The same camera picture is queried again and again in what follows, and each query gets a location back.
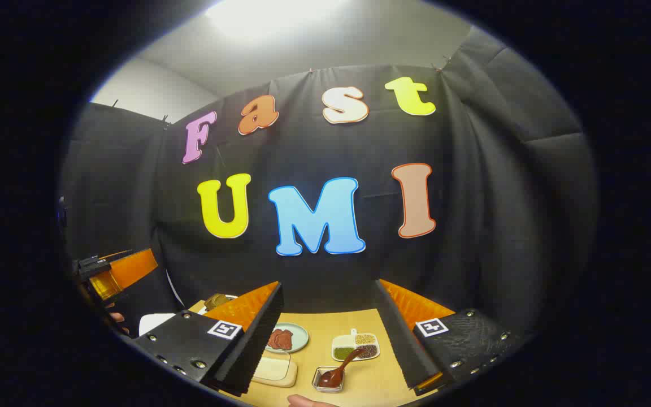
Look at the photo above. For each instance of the black backdrop cloth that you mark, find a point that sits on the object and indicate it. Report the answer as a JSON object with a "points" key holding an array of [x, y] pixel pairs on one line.
{"points": [[359, 265]]}

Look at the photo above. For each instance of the large ceiling light panel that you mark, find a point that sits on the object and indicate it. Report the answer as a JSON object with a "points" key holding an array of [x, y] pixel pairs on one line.
{"points": [[274, 14]]}

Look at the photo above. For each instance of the brown wooden spoon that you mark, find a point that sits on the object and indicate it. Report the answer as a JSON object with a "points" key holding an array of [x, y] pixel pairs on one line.
{"points": [[334, 376]]}

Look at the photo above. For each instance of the brown bread slice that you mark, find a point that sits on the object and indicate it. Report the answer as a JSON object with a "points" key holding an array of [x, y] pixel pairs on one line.
{"points": [[218, 301]]}

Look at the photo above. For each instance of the brown meat slice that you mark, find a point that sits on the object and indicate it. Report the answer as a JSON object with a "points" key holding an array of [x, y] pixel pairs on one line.
{"points": [[274, 339], [287, 338]]}

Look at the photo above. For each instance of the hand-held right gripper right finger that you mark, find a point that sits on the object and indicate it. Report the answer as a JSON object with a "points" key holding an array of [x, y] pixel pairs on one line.
{"points": [[404, 339]]}

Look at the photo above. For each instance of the white divided grain dish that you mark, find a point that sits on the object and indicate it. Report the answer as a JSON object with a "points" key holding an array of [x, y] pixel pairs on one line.
{"points": [[355, 346]]}

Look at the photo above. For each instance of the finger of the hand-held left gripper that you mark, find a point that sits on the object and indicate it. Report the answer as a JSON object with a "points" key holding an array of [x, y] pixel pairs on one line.
{"points": [[127, 268]]}

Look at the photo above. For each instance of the pale green plate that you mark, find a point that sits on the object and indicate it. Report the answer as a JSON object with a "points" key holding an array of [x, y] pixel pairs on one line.
{"points": [[300, 338]]}

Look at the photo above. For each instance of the white toaster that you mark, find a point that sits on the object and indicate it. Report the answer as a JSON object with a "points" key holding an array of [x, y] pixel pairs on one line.
{"points": [[233, 296]]}

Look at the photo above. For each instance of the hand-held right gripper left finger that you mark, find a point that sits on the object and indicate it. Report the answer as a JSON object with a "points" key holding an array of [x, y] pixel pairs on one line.
{"points": [[257, 345]]}

